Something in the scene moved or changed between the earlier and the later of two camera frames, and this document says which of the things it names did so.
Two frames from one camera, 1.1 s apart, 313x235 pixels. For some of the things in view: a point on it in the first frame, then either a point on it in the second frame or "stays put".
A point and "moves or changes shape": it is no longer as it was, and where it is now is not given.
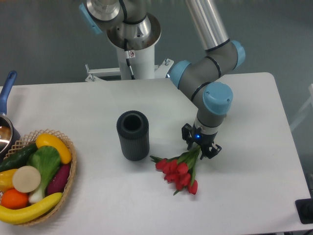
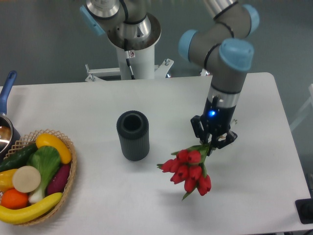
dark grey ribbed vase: [133, 131] stays put
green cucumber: [17, 157] stays put
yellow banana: [19, 216] stays put
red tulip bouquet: [180, 170] moves or changes shape
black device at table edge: [304, 208] stays put
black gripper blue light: [204, 141] -> [217, 117]
